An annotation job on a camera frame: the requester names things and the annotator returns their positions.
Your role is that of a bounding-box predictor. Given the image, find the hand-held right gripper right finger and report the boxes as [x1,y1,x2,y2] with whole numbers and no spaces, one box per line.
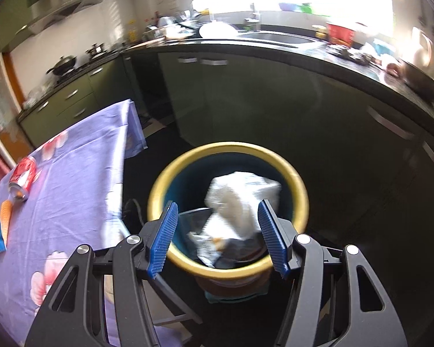
[257,199,408,347]

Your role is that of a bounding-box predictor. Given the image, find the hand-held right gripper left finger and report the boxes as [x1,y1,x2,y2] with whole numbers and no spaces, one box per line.
[25,201,179,347]

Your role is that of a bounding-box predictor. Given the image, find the clear plastic cup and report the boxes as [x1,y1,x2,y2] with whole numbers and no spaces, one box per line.
[178,208,213,247]

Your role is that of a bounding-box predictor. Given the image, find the snack wrapper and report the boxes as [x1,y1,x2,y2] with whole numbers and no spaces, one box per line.
[187,230,226,267]

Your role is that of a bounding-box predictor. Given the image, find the white paper towel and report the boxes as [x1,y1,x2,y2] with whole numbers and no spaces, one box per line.
[204,171,282,241]

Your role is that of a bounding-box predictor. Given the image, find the yellow-rimmed trash bin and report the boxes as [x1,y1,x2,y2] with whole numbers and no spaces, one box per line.
[147,141,309,303]

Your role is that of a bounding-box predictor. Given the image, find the purple floral tablecloth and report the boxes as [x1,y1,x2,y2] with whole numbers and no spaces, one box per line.
[0,99,148,347]

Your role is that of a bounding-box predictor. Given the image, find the green base cabinets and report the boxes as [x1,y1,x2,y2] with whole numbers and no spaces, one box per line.
[16,49,434,246]

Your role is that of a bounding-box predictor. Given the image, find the red soda can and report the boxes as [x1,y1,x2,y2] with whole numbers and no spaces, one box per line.
[9,156,38,202]

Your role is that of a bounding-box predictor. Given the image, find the orange foam fruit net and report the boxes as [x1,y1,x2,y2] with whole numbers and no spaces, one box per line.
[0,200,14,229]

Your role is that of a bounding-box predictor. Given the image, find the gas stove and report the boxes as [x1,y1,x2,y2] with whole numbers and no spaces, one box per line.
[52,51,122,82]

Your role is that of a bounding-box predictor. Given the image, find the crumpled dish cloth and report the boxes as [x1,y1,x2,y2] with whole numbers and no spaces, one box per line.
[327,45,378,66]

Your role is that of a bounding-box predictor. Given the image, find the steel kitchen sink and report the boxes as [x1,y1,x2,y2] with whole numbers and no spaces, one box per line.
[238,31,321,50]

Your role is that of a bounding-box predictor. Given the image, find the small dark pot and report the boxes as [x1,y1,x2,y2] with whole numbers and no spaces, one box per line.
[86,43,106,60]

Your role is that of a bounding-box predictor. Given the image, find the black wok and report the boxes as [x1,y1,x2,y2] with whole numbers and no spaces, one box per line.
[45,56,77,77]

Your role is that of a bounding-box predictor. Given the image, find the white round plate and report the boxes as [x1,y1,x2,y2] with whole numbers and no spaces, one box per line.
[198,23,238,39]

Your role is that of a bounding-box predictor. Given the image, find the red plastic container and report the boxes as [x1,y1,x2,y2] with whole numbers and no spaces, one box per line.
[325,21,356,46]

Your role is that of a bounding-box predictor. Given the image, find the dark frying pan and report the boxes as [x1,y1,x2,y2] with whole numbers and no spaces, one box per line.
[397,59,434,102]

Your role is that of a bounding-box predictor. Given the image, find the white kettle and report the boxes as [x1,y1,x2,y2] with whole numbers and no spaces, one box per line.
[410,26,434,70]

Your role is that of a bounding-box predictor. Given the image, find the range hood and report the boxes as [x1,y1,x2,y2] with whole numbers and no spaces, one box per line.
[26,0,84,34]

